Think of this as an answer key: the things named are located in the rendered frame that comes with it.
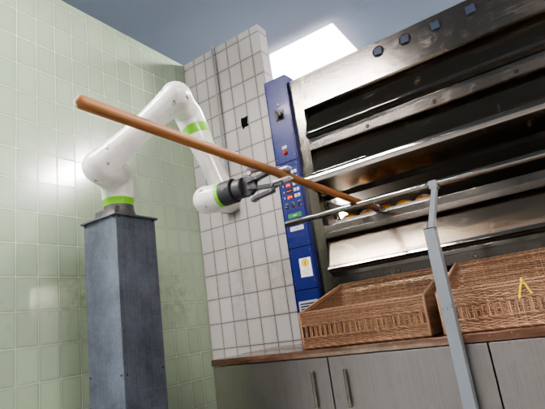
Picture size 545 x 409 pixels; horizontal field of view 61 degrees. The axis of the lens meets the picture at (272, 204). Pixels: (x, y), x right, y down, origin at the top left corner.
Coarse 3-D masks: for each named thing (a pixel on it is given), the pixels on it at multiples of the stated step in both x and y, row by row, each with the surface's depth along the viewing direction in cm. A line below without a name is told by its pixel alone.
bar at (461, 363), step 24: (480, 168) 176; (408, 192) 191; (432, 192) 182; (312, 216) 214; (432, 216) 169; (432, 240) 160; (432, 264) 159; (456, 312) 156; (456, 336) 152; (456, 360) 151
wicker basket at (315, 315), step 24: (336, 288) 232; (360, 288) 231; (384, 288) 224; (408, 288) 217; (432, 288) 182; (312, 312) 193; (336, 312) 188; (360, 312) 182; (384, 312) 177; (408, 312) 172; (432, 312) 175; (312, 336) 193; (336, 336) 187; (360, 336) 181; (384, 336) 176; (408, 336) 171
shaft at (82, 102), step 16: (80, 96) 94; (96, 112) 97; (112, 112) 99; (128, 112) 104; (144, 128) 107; (160, 128) 111; (192, 144) 121; (208, 144) 125; (240, 160) 137; (256, 160) 146; (336, 192) 192; (368, 208) 224
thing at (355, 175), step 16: (528, 112) 190; (544, 112) 189; (480, 128) 199; (496, 128) 200; (512, 128) 200; (528, 128) 201; (544, 128) 201; (416, 144) 215; (432, 144) 211; (448, 144) 211; (464, 144) 212; (480, 144) 212; (496, 144) 213; (384, 160) 223; (400, 160) 223; (416, 160) 224; (432, 160) 225; (320, 176) 241; (336, 176) 237; (352, 176) 238; (368, 176) 239; (384, 176) 239; (320, 192) 255
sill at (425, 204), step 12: (504, 180) 205; (516, 180) 202; (528, 180) 200; (456, 192) 216; (468, 192) 213; (480, 192) 210; (408, 204) 228; (420, 204) 224; (372, 216) 237; (384, 216) 234; (324, 228) 252; (336, 228) 248
